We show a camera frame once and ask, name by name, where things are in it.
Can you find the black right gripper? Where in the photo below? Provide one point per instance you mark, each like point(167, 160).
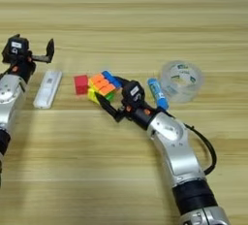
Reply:
point(137, 112)

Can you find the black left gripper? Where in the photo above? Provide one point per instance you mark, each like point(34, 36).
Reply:
point(22, 69)

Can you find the multicoloured puzzle cube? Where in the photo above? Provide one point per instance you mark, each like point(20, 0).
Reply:
point(103, 85)

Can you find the red cube block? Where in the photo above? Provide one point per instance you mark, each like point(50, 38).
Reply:
point(80, 85)

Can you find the white rectangular eraser block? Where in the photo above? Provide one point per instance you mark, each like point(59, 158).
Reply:
point(47, 88)

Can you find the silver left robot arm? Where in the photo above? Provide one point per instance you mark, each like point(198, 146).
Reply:
point(9, 99)

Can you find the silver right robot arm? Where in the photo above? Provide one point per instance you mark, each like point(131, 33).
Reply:
point(177, 151)

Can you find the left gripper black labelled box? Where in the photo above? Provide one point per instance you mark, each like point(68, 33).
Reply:
point(16, 46)

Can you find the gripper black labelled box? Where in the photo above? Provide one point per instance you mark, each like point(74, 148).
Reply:
point(134, 91)
point(16, 46)

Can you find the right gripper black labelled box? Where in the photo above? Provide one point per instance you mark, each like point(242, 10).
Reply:
point(134, 91)

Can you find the blue glue stick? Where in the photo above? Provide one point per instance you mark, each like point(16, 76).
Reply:
point(158, 93)

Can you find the clear tape roll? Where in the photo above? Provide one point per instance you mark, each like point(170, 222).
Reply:
point(182, 80)

